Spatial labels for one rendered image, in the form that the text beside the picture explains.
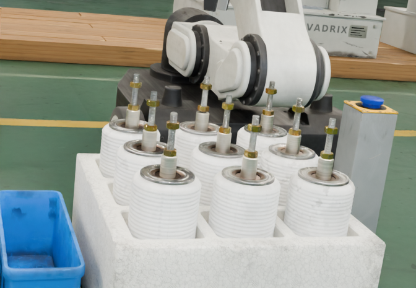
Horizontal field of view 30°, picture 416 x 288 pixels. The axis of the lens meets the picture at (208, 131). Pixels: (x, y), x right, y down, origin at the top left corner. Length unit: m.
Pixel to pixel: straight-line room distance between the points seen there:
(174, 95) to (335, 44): 1.90
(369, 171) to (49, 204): 0.55
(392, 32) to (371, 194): 2.75
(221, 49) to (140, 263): 0.81
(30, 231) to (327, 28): 2.27
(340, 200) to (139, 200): 0.29
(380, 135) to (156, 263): 0.51
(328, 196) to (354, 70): 2.34
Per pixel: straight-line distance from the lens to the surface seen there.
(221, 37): 1.80
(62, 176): 1.77
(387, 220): 1.77
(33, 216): 1.35
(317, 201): 1.11
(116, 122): 1.28
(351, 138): 1.36
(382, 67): 3.49
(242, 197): 1.06
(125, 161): 1.14
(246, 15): 1.60
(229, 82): 1.52
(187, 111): 1.60
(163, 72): 2.06
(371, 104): 1.35
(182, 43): 1.85
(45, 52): 3.01
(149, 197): 1.03
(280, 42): 1.51
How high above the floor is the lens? 0.59
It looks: 15 degrees down
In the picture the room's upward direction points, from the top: 7 degrees clockwise
